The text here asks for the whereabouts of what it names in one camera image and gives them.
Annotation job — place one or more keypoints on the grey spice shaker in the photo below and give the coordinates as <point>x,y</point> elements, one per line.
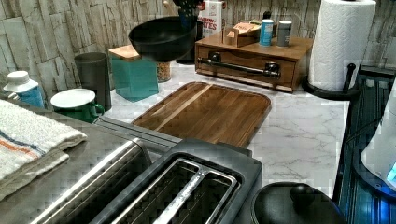
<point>283,33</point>

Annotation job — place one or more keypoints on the black toaster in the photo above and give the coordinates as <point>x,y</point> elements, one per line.
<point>195,182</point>

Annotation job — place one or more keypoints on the paper towel roll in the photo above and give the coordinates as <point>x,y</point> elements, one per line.
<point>341,36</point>

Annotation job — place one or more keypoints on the black paper towel holder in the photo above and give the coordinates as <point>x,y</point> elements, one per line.
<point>345,94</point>

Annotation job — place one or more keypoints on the small wooden packet holder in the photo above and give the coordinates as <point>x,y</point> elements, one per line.
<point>242,34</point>

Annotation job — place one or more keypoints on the glass jar with cereal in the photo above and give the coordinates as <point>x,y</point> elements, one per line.
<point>163,71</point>

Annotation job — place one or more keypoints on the wooden cutting board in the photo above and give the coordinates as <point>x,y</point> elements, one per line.
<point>208,112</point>

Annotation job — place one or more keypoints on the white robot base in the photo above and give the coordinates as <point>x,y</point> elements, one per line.
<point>379,156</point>

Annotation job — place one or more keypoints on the green mug with white interior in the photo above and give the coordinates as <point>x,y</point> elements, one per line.
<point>77,104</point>

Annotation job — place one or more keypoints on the wooden drawer box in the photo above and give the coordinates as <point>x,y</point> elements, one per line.
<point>273,67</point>

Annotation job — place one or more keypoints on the black bowl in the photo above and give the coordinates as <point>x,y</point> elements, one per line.
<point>164,39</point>

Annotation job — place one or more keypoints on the cinnamon cereal box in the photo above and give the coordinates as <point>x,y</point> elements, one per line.
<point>212,16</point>

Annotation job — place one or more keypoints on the blue spice shaker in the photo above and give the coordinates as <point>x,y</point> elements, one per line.
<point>266,32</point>

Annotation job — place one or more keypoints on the black utensil holder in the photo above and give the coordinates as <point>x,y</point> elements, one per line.
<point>189,58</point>

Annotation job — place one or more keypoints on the striped white towel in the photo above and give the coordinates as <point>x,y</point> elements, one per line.
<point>31,145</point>

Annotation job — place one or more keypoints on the white and blue bottle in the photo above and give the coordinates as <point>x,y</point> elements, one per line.
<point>28,90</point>

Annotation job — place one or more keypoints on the black pot lid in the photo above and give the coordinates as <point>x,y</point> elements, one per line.
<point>294,203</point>

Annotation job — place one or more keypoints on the teal canister with wooden lid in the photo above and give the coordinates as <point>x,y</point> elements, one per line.
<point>134,78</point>

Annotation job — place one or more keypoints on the dark grey tumbler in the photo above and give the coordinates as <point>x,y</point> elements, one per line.
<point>93,74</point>

